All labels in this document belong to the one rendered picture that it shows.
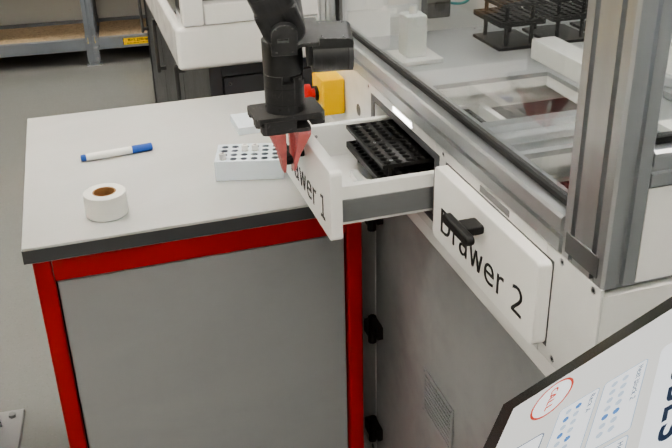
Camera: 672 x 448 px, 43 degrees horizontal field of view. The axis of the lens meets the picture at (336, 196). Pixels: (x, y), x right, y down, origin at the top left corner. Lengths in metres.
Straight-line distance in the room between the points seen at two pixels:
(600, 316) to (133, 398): 0.95
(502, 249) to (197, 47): 1.19
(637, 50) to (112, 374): 1.10
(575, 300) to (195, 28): 1.33
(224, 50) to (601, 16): 1.36
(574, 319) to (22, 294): 2.14
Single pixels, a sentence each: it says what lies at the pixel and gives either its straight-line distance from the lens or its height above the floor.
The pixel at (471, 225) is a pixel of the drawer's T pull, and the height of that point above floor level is 0.91.
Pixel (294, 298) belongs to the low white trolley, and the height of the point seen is 0.57.
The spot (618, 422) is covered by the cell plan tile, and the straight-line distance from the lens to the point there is 0.53.
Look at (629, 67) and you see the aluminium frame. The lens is 0.81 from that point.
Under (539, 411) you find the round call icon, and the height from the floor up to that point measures 1.01.
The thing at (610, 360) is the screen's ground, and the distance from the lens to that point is 0.61.
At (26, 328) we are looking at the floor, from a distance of 2.67.
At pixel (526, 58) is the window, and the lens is 1.00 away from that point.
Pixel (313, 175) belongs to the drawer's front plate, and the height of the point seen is 0.89.
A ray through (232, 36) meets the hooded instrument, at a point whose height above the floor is 0.87.
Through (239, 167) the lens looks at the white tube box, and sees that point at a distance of 1.56.
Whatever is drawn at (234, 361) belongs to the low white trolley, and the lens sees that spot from 1.61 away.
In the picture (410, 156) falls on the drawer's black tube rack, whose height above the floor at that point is 0.90.
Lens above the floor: 1.41
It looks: 26 degrees down
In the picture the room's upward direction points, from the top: 1 degrees counter-clockwise
